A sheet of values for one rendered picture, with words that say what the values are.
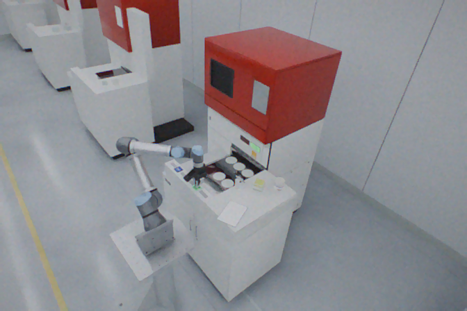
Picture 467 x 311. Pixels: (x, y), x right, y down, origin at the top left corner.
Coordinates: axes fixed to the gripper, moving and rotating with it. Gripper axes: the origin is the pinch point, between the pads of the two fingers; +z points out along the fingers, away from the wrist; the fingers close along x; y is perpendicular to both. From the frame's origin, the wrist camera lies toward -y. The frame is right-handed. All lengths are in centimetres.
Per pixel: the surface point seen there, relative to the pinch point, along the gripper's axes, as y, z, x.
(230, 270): -4, 44, -49
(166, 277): -41, 54, -20
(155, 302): -50, 92, -12
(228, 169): 38.1, 7.5, 8.2
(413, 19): 207, -102, -27
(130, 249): -59, 15, -11
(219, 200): 6.4, 0.9, -21.0
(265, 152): 59, -14, -12
